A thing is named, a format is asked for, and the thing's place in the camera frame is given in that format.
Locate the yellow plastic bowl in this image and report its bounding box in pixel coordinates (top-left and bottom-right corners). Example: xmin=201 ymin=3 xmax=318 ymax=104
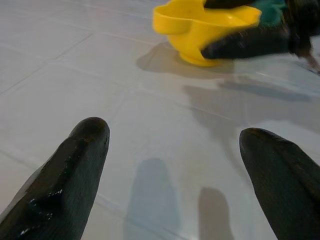
xmin=152 ymin=0 xmax=263 ymax=68

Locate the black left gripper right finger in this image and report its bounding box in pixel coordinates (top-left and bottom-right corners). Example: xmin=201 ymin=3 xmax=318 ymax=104
xmin=239 ymin=127 xmax=320 ymax=240

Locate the green cloth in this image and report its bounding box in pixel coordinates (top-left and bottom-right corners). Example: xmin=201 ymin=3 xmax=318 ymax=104
xmin=252 ymin=0 xmax=288 ymax=29

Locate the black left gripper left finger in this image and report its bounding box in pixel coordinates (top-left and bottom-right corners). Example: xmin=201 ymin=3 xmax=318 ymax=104
xmin=0 ymin=116 xmax=111 ymax=240

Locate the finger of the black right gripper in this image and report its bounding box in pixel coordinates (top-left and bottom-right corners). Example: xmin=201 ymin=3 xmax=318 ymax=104
xmin=203 ymin=0 xmax=255 ymax=9
xmin=200 ymin=25 xmax=293 ymax=61

